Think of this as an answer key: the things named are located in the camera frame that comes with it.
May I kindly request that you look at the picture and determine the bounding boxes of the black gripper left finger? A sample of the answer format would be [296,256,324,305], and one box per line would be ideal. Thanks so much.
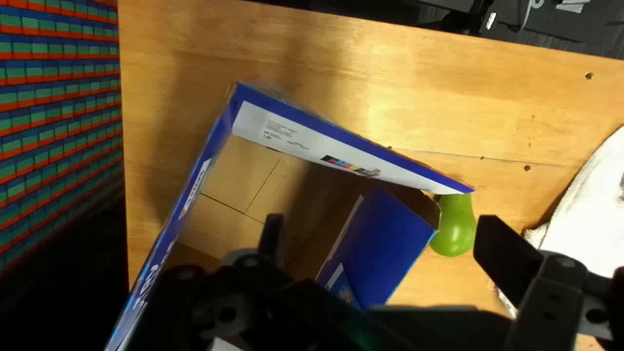
[123,213,417,351]

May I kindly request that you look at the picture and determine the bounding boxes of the white knitted towel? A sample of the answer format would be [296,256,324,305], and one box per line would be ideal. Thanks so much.
[495,126,624,321]

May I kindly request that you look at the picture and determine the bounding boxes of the blue Chips Ahoy cardboard box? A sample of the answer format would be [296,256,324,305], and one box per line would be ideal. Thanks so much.
[103,81,476,351]

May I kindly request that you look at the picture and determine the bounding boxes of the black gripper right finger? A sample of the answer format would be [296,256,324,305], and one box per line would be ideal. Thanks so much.
[472,213,624,351]

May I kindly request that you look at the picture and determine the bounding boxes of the green toy pear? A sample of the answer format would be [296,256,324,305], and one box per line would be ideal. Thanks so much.
[429,194,478,260]

